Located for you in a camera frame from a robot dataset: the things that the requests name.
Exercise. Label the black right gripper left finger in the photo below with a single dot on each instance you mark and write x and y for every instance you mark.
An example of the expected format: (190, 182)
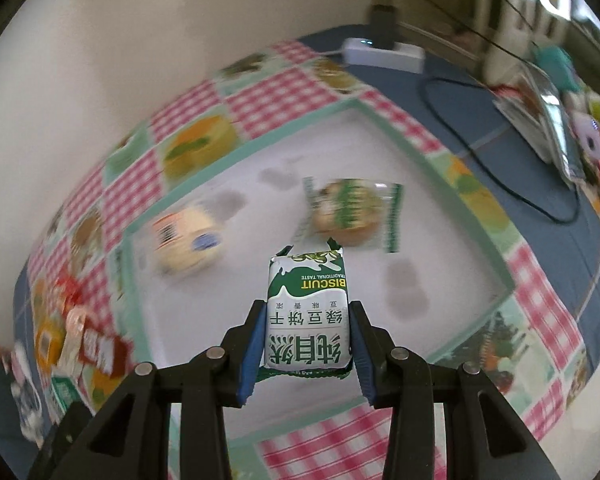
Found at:
(155, 409)

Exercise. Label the green white biscuit packet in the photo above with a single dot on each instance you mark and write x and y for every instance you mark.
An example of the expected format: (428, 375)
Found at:
(307, 332)

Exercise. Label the red snack packet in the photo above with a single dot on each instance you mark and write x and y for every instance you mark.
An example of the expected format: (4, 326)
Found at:
(105, 352)

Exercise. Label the pink checkered fruit tablecloth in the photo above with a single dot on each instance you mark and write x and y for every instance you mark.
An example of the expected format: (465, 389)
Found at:
(529, 346)

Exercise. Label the mint green tray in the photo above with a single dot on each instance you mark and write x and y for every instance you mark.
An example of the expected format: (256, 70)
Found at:
(429, 275)

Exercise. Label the cream round snack packet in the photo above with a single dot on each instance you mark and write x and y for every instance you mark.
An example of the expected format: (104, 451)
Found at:
(185, 240)

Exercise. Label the green clear bun packet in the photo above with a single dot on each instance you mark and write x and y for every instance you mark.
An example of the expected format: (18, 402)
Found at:
(354, 212)

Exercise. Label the magazine stack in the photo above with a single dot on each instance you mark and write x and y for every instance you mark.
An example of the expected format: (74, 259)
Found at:
(532, 104)

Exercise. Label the white power strip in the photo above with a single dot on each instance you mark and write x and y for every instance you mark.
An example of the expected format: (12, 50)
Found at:
(403, 57)

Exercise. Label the black power adapter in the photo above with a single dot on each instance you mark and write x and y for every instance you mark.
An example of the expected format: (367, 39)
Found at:
(382, 26)

